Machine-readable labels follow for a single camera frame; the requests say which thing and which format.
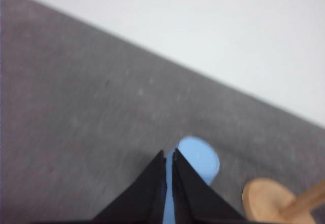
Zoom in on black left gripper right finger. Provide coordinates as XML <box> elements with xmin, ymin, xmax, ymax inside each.
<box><xmin>172</xmin><ymin>148</ymin><xmax>245</xmax><ymax>224</ymax></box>

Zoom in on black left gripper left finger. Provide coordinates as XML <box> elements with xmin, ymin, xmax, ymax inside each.
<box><xmin>91</xmin><ymin>150</ymin><xmax>167</xmax><ymax>224</ymax></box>

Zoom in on light blue ribbed cup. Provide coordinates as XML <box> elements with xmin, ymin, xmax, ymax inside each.
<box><xmin>163</xmin><ymin>136</ymin><xmax>220</xmax><ymax>224</ymax></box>

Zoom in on wooden cup rack stand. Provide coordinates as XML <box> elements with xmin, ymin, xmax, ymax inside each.
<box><xmin>243</xmin><ymin>178</ymin><xmax>325</xmax><ymax>224</ymax></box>

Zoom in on grey felt table mat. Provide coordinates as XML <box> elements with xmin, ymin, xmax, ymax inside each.
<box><xmin>0</xmin><ymin>0</ymin><xmax>325</xmax><ymax>224</ymax></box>

